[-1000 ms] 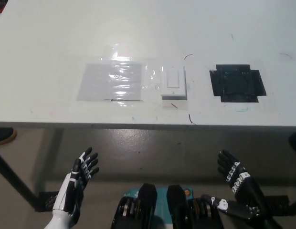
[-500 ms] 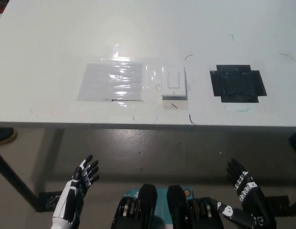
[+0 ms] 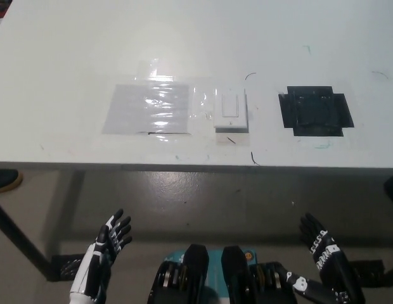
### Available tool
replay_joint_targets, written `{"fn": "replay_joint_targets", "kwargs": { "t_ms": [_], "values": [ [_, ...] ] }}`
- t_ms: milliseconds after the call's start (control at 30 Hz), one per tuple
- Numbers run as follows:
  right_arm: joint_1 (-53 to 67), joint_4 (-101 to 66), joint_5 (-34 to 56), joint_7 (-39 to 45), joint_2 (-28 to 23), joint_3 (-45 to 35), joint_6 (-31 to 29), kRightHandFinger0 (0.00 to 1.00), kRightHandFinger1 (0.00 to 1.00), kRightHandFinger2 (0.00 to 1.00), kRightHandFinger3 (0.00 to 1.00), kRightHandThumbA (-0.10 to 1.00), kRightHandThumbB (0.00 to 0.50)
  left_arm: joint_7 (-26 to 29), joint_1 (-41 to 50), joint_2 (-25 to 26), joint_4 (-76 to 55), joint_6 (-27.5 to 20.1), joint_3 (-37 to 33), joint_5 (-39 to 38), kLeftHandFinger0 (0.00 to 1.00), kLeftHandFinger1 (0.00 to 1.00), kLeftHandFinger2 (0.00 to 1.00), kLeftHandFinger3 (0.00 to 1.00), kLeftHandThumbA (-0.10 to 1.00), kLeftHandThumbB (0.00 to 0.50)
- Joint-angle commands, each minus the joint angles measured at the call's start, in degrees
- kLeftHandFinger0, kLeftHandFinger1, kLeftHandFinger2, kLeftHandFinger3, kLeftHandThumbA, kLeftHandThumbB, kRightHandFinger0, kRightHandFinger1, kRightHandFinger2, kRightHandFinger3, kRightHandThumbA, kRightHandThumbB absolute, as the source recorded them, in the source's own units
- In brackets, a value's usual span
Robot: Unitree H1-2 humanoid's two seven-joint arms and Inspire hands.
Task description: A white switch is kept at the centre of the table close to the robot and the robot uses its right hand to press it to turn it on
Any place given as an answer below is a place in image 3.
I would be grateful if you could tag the grey paper sheet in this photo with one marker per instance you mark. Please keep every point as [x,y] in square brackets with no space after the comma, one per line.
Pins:
[130,111]

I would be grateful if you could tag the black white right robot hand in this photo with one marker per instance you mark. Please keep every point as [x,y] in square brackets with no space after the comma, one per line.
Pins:
[336,275]

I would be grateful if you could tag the clear tape piece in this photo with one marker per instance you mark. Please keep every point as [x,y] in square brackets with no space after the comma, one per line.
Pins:
[203,101]

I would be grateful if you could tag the beige tape strip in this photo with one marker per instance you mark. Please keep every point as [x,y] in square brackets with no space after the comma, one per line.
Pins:
[239,140]

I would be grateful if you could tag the black floor pad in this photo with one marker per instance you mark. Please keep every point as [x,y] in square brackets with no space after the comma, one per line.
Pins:
[371,269]
[66,268]

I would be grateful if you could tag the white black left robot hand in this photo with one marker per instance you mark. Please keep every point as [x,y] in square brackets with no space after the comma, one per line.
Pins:
[88,269]

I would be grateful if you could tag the black tape patch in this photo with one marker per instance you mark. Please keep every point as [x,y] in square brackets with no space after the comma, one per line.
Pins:
[315,111]

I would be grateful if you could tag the white table leg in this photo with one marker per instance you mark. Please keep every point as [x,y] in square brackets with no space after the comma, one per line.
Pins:
[72,215]

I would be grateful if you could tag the white rocker wall switch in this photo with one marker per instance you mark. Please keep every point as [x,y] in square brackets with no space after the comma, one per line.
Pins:
[230,107]

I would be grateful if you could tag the black brown shoe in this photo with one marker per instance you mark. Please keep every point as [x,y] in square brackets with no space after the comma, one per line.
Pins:
[6,182]

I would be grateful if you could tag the black diagonal table brace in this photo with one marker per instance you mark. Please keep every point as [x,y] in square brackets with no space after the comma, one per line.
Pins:
[22,240]

